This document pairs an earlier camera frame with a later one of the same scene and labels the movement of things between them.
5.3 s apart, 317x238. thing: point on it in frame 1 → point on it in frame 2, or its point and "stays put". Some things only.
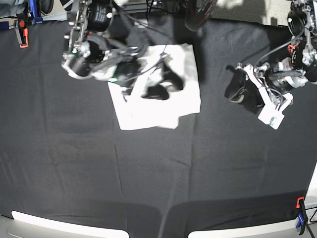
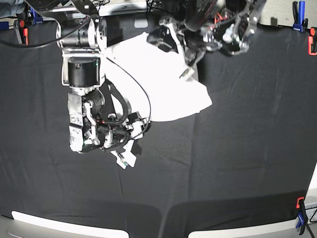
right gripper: [244, 87] → [179, 38]
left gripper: [150, 68] → [118, 139]
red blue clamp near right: [302, 216] stays put
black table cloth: [63, 154] stays put
